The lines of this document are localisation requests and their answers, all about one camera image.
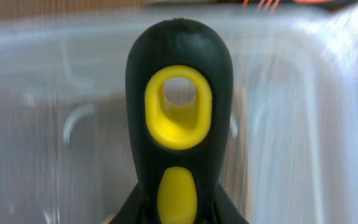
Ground clear plastic container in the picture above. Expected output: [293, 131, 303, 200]
[0, 6, 358, 223]

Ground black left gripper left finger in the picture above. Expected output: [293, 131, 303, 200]
[109, 184, 143, 224]

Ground orange black needle-nose pliers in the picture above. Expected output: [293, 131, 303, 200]
[240, 0, 358, 11]

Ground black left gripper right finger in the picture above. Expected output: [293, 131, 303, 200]
[214, 184, 249, 224]

